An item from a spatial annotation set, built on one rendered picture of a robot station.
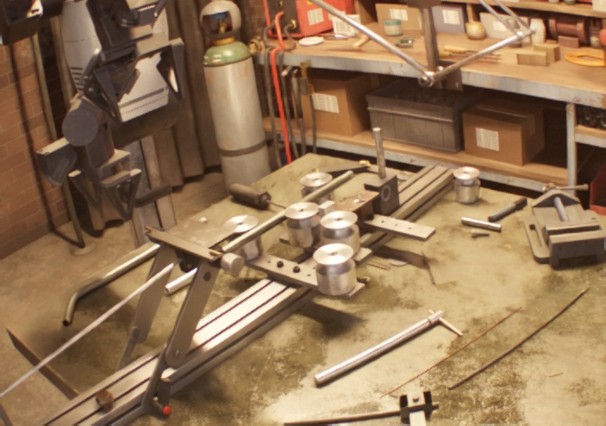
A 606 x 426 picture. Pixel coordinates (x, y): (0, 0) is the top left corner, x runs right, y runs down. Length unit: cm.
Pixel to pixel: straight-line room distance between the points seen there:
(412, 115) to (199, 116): 157
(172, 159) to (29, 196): 87
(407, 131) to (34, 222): 210
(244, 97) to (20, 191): 145
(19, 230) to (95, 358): 277
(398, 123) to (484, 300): 175
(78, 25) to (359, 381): 95
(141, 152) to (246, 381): 84
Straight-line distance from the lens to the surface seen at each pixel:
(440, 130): 249
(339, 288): 86
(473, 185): 115
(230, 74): 275
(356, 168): 131
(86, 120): 93
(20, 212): 365
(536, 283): 93
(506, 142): 236
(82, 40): 141
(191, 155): 374
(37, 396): 245
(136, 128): 148
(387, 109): 260
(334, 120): 277
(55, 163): 99
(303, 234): 97
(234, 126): 281
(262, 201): 122
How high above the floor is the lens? 139
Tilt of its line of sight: 24 degrees down
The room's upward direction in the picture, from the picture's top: 10 degrees counter-clockwise
